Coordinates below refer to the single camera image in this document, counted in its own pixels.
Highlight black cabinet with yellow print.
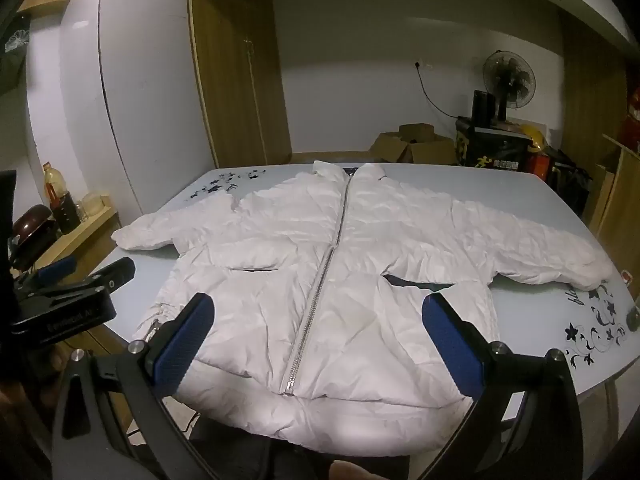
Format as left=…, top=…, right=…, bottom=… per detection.
left=454, top=116, right=534, bottom=175

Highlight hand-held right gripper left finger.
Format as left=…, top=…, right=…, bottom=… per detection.
left=50, top=292, right=217, bottom=480

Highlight white refrigerator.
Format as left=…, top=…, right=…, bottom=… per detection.
left=25, top=0, right=226, bottom=216

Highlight black wall cable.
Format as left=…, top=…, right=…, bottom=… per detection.
left=416, top=65, right=460, bottom=121

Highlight black bag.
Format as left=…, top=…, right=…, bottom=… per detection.
left=547, top=147, right=594, bottom=218

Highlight black standing fan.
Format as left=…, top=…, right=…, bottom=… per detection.
left=482, top=50, right=537, bottom=123

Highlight wooden side cabinet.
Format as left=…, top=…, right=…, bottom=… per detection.
left=582, top=132, right=640, bottom=283

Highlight dark sauce bottle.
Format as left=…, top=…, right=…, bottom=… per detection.
left=50, top=192, right=82, bottom=234

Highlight dark flower print cloth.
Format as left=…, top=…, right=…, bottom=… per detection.
left=0, top=14, right=32, bottom=92

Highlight small cardboard box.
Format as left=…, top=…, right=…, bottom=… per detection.
left=369, top=131, right=416, bottom=164

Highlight black speaker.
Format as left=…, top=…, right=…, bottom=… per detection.
left=472, top=90, right=497, bottom=126

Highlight maroon cooking pot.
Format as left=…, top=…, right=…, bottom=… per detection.
left=9, top=204, right=59, bottom=272

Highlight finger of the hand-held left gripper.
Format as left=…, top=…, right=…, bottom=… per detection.
left=27, top=256, right=137, bottom=306
left=10, top=256, right=78, bottom=295

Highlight white puffer jacket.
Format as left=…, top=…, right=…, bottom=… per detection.
left=111, top=161, right=615, bottom=453

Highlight pale plastic jar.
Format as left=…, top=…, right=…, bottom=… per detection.
left=82, top=191, right=107, bottom=217

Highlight cooking oil bottle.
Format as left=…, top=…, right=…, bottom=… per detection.
left=42, top=162, right=69, bottom=211

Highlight large cardboard box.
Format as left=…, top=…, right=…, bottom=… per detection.
left=399, top=123, right=459, bottom=166

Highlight wooden wardrobe door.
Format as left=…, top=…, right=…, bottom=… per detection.
left=187, top=0, right=293, bottom=168

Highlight yellow helmet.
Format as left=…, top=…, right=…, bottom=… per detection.
left=520, top=124, right=547, bottom=153

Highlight wooden side shelf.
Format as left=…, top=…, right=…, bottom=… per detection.
left=10, top=199, right=122, bottom=311

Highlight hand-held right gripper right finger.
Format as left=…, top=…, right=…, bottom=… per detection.
left=421, top=292, right=586, bottom=480

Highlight red canister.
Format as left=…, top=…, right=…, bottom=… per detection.
left=529, top=152, right=552, bottom=182

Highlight red packet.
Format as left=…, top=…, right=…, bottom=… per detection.
left=620, top=85, right=640, bottom=150

